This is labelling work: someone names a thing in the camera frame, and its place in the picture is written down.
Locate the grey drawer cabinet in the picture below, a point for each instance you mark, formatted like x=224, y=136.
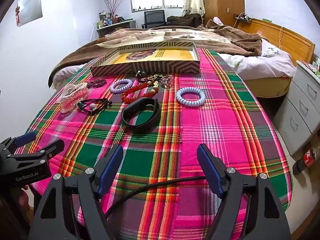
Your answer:
x=300, y=100

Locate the black smart band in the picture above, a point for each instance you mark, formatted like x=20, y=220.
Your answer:
x=135, y=105

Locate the patterned cardboard box tray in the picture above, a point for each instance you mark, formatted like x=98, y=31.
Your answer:
x=150, y=67

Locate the pink green plaid tablecloth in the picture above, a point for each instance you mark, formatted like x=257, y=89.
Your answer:
x=200, y=120

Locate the stack of small boxes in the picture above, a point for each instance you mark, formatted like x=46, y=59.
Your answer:
x=315, y=66

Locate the black office chair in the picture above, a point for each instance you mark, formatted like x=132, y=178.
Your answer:
x=154, y=17

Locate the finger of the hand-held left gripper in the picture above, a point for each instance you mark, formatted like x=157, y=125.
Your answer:
x=47, y=151
x=25, y=138

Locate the silver wall poster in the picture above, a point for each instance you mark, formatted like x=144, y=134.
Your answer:
x=30, y=10

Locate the person's left hand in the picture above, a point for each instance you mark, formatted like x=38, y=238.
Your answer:
x=23, y=197

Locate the group of bottles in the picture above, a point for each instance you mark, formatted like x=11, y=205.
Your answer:
x=106, y=20

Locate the power strip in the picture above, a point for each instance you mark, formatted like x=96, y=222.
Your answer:
x=243, y=17

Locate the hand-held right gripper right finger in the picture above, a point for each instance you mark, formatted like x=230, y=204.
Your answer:
x=210, y=172

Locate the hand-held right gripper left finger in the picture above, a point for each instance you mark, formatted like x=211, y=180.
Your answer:
x=111, y=167

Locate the vase of dry branches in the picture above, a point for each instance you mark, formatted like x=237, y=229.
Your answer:
x=113, y=5

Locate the window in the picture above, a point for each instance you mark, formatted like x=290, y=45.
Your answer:
x=157, y=0

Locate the brown paw print blanket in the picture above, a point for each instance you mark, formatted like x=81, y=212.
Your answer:
x=175, y=33

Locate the white floral bed sheet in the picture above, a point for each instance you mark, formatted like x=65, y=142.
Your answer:
x=262, y=62

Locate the clear plastic bag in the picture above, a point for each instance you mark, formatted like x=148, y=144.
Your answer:
x=72, y=97

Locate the cola bottle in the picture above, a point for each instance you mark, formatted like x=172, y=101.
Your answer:
x=308, y=156

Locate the red hanging ornament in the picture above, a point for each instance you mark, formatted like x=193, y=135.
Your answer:
x=17, y=12

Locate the wooden wardrobe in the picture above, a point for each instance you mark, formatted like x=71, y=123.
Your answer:
x=222, y=0

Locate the person's left forearm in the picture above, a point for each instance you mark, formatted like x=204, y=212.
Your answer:
x=10, y=215

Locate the wooden shelf with bottles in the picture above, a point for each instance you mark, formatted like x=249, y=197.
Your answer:
x=115, y=28

